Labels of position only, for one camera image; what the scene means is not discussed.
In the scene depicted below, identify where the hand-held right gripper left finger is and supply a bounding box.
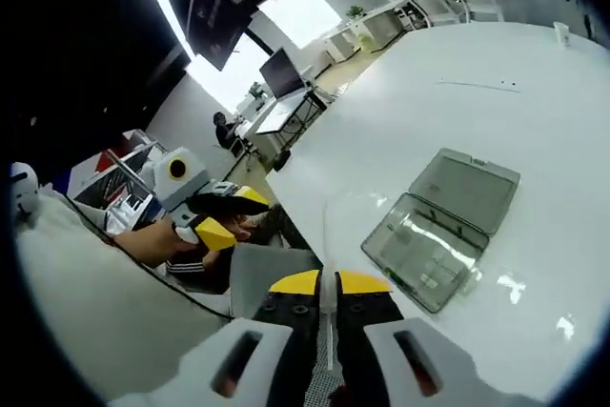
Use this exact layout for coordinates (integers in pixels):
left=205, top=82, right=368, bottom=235
left=108, top=269, right=321, bottom=407

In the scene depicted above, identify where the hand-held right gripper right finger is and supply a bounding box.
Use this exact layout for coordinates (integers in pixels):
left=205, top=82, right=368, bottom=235
left=333, top=271, right=542, bottom=407

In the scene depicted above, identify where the grey transparent guide fixture box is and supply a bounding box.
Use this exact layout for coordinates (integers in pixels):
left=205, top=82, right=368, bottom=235
left=360, top=148, right=521, bottom=315

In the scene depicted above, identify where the grey mesh office chair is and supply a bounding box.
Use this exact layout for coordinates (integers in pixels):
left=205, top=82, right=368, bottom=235
left=228, top=242, right=344, bottom=407

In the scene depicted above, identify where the metal storage shelf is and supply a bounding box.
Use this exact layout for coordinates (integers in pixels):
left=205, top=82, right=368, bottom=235
left=66, top=128, right=168, bottom=232

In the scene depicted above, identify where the white side desk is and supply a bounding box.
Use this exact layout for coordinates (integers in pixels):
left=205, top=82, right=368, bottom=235
left=237, top=85, right=335, bottom=160

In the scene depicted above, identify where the black computer monitor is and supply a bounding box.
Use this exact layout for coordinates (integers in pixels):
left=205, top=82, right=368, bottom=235
left=259, top=47, right=306, bottom=102

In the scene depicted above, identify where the person's grey shirt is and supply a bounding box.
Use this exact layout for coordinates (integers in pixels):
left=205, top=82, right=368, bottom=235
left=13, top=185, right=234, bottom=398

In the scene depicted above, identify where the white chest device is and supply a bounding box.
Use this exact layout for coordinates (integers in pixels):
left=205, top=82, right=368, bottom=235
left=9, top=161, right=42, bottom=228

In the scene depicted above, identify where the black hanging screen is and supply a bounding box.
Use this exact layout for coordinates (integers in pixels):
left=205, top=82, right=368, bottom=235
left=185, top=0, right=254, bottom=72

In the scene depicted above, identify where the ceiling light strip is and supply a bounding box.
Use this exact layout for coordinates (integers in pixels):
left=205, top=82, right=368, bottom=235
left=133, top=0, right=196, bottom=61

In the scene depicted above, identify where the white low cabinet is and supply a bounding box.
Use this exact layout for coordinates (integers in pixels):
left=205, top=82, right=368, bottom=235
left=323, top=28, right=368, bottom=65

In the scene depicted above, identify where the white flat table plate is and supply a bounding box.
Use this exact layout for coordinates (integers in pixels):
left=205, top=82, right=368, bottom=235
left=436, top=76, right=520, bottom=93

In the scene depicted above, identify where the white paper cup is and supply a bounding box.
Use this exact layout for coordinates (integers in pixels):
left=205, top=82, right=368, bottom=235
left=552, top=20, right=573, bottom=49

